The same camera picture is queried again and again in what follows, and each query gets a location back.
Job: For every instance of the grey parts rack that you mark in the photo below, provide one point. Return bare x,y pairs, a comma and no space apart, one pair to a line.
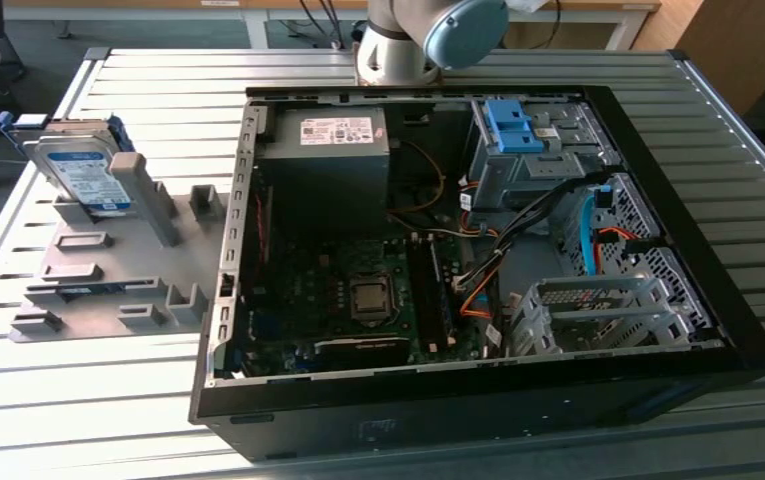
128,270

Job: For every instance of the blue plastic latch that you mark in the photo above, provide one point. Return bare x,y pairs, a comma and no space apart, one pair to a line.
511,135

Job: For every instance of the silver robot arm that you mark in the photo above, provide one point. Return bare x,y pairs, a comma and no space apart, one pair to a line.
395,55

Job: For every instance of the white framed desk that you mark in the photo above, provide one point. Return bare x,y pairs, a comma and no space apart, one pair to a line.
255,30

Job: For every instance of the silver disk bay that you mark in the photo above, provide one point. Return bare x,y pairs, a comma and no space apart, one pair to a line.
609,313

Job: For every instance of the green motherboard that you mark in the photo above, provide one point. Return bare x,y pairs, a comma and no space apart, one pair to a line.
302,300

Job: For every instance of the CPU socket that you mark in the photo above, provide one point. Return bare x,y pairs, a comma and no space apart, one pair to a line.
370,298

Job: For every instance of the black graphics card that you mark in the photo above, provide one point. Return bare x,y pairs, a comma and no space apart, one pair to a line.
362,350

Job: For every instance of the brown wooden cabinet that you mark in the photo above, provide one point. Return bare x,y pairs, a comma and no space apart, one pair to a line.
742,50

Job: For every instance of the dark blue RAM stick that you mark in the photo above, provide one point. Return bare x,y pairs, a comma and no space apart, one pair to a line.
84,289

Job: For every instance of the black PC case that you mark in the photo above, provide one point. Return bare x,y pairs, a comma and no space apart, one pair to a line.
422,415

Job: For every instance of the grey power supply unit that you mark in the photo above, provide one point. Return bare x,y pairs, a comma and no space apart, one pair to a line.
328,165

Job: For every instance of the black RAM stick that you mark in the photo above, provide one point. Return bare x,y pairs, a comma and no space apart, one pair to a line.
423,295

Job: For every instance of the hard disk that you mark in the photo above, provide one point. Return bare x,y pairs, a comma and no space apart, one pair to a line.
82,175

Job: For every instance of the silver drive cage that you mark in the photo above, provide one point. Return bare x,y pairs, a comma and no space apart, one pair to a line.
529,170

